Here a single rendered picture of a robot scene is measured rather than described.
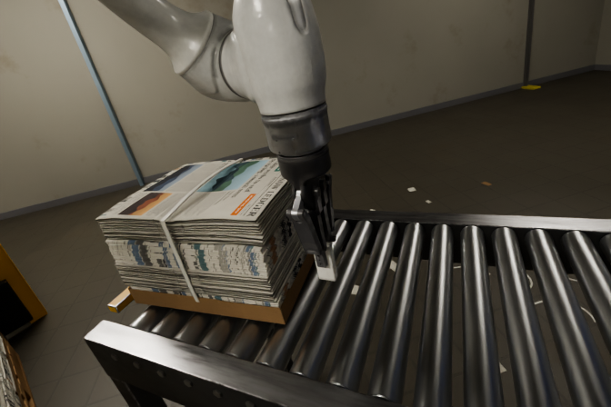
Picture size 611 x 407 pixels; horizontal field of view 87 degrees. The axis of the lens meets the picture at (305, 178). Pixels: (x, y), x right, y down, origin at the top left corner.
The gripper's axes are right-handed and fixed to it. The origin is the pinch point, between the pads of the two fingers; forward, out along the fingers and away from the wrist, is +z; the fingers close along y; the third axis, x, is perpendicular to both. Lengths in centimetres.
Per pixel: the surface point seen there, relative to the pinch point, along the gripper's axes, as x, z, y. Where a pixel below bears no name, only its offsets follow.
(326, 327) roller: -1.5, 13.8, 1.8
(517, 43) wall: 97, 28, -520
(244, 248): -12.6, -4.2, 3.9
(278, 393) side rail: -4.5, 13.3, 15.1
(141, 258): -38.0, -0.2, 5.6
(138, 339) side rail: -37.3, 13.4, 13.5
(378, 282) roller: 5.3, 14.0, -11.2
